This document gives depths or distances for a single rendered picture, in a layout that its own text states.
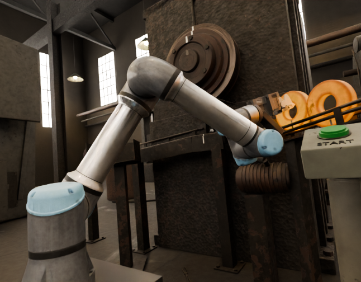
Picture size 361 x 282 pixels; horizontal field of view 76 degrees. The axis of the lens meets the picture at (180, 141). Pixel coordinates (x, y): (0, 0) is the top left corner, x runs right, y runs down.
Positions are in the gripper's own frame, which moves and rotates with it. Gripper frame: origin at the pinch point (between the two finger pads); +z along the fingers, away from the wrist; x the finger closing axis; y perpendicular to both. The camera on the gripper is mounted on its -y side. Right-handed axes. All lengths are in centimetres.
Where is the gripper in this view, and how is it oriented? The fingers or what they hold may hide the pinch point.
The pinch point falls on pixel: (292, 106)
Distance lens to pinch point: 103.3
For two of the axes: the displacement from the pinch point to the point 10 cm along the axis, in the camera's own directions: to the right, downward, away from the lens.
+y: -3.2, -9.5, -0.2
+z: 8.8, -3.1, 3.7
